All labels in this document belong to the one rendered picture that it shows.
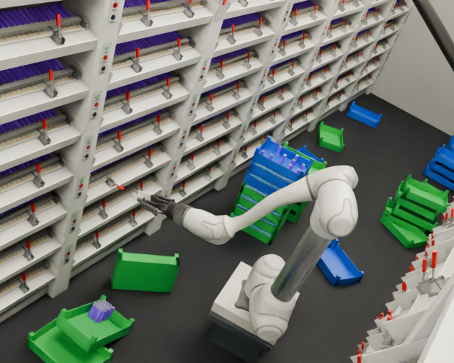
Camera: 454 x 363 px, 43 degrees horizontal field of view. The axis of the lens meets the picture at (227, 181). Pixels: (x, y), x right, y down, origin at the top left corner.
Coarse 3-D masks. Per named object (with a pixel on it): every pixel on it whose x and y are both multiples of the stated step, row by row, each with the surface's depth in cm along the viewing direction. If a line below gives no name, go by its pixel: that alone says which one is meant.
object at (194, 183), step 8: (208, 168) 355; (216, 168) 362; (224, 168) 363; (192, 176) 343; (200, 176) 350; (208, 176) 350; (216, 176) 358; (176, 184) 331; (184, 184) 329; (192, 184) 342; (200, 184) 346; (208, 184) 355; (176, 192) 329; (184, 192) 331; (192, 192) 338; (176, 200) 326
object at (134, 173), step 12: (156, 144) 290; (168, 144) 287; (156, 156) 284; (168, 156) 289; (132, 168) 270; (144, 168) 275; (156, 168) 282; (120, 180) 262; (132, 180) 268; (96, 192) 250; (108, 192) 256; (84, 204) 244
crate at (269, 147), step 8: (264, 144) 334; (272, 144) 336; (256, 152) 320; (264, 152) 333; (272, 152) 336; (280, 152) 336; (288, 152) 334; (256, 160) 322; (264, 160) 320; (272, 160) 328; (280, 160) 331; (288, 160) 334; (304, 160) 331; (312, 160) 327; (272, 168) 320; (280, 168) 318; (296, 168) 329; (304, 168) 332; (288, 176) 318; (296, 176) 316
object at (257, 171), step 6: (252, 162) 324; (252, 168) 325; (258, 168) 324; (258, 174) 326; (264, 174) 324; (270, 174) 322; (306, 174) 333; (270, 180) 324; (276, 180) 322; (282, 180) 320; (282, 186) 322
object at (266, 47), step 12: (288, 0) 302; (276, 12) 307; (288, 12) 310; (276, 36) 314; (264, 48) 318; (276, 48) 324; (252, 96) 333; (240, 108) 341; (240, 132) 348; (240, 144) 359; (228, 156) 358; (228, 168) 365; (216, 180) 370
